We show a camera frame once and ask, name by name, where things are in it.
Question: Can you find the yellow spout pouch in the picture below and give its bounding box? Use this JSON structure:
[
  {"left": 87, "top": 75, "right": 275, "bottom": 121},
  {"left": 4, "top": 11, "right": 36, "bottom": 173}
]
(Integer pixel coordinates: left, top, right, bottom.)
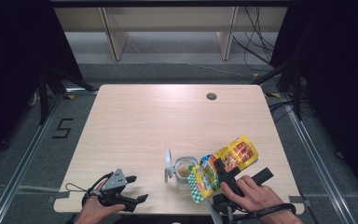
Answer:
[{"left": 186, "top": 134, "right": 259, "bottom": 204}]

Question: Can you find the person's right hand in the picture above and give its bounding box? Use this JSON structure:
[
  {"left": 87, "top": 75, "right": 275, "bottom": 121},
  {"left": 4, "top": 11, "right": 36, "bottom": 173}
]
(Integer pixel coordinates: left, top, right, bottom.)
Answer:
[{"left": 220, "top": 175, "right": 296, "bottom": 219}]

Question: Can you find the person's left hand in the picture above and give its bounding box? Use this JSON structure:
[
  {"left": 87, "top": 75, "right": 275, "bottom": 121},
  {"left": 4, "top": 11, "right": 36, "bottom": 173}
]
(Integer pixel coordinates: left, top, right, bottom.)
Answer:
[{"left": 75, "top": 180, "right": 126, "bottom": 224}]

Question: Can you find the grey tape strip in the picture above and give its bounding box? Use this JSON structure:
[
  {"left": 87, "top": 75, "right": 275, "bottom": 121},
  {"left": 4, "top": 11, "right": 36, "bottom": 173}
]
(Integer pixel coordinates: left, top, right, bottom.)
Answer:
[
  {"left": 55, "top": 191, "right": 72, "bottom": 201},
  {"left": 288, "top": 195, "right": 312, "bottom": 207}
]

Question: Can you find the black cable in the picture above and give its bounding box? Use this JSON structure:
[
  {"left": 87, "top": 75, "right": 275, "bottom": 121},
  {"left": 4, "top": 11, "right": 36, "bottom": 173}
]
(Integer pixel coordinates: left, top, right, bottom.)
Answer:
[
  {"left": 231, "top": 35, "right": 273, "bottom": 65},
  {"left": 243, "top": 6, "right": 276, "bottom": 63},
  {"left": 268, "top": 100, "right": 296, "bottom": 124}
]

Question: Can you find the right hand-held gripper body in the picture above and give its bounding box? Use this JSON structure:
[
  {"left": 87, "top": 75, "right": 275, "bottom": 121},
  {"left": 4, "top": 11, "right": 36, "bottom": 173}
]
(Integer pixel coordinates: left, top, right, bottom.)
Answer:
[{"left": 206, "top": 166, "right": 275, "bottom": 224}]

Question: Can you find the black metal stand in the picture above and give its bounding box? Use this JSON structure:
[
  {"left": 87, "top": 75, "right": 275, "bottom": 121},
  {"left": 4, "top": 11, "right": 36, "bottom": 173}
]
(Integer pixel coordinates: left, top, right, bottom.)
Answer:
[
  {"left": 37, "top": 64, "right": 98, "bottom": 126},
  {"left": 251, "top": 55, "right": 305, "bottom": 121}
]

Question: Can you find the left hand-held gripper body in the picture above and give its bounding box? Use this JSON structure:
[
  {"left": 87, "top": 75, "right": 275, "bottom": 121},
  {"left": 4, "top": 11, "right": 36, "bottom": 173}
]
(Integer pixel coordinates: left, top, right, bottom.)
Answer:
[{"left": 97, "top": 168, "right": 138, "bottom": 214}]

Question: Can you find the black curtain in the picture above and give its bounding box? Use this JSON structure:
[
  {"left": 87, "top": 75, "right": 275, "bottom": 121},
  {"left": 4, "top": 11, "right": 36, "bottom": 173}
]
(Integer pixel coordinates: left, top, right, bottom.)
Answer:
[
  {"left": 0, "top": 0, "right": 84, "bottom": 164},
  {"left": 269, "top": 0, "right": 358, "bottom": 202}
]

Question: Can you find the thin black lanyard cord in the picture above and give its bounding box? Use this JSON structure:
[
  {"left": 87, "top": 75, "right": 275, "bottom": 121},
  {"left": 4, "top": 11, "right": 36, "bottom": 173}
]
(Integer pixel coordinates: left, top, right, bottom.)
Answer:
[{"left": 64, "top": 182, "right": 91, "bottom": 193}]

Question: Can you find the clear plastic jar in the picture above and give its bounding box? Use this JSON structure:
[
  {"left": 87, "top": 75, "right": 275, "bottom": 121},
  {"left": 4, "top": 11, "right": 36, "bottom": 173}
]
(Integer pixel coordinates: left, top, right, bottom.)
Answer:
[{"left": 173, "top": 155, "right": 200, "bottom": 189}]

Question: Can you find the black wrist strap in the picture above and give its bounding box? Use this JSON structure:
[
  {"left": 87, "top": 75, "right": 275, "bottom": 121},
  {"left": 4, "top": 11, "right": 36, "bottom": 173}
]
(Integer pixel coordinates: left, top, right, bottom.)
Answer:
[
  {"left": 81, "top": 171, "right": 115, "bottom": 207},
  {"left": 232, "top": 203, "right": 297, "bottom": 223}
]

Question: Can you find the aluminium floor rail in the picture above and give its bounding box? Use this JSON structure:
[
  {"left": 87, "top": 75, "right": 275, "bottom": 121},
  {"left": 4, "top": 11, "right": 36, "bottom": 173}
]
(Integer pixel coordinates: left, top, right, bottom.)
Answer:
[
  {"left": 0, "top": 92, "right": 65, "bottom": 224},
  {"left": 280, "top": 92, "right": 358, "bottom": 224}
]

